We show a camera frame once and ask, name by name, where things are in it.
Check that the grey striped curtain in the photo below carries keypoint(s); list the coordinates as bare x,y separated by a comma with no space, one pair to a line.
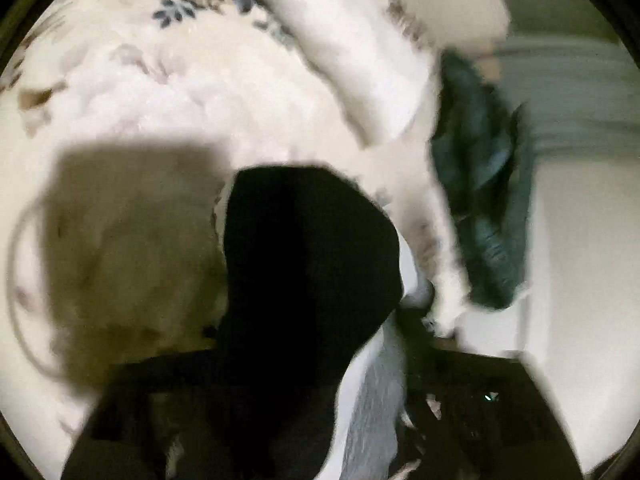
575,100

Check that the floral bed sheet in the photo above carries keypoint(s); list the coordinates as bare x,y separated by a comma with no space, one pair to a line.
150,85

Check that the dark green folded blanket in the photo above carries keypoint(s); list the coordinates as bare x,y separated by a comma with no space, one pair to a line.
480,185

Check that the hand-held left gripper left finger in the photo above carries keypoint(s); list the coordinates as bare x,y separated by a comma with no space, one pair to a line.
125,410

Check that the white folded cloth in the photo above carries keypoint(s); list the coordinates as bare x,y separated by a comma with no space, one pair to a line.
350,60

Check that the black grey white striped sweater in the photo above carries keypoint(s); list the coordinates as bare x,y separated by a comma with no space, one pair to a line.
300,260

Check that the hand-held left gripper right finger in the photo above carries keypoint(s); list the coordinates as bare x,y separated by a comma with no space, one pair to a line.
475,435

